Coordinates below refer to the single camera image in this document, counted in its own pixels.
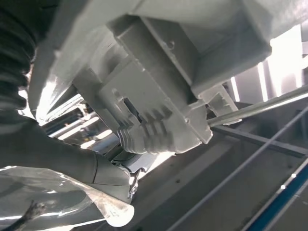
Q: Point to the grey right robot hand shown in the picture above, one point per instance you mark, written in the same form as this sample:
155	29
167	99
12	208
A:
60	165

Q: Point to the stainless steel workbench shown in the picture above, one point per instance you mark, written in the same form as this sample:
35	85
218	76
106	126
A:
252	110

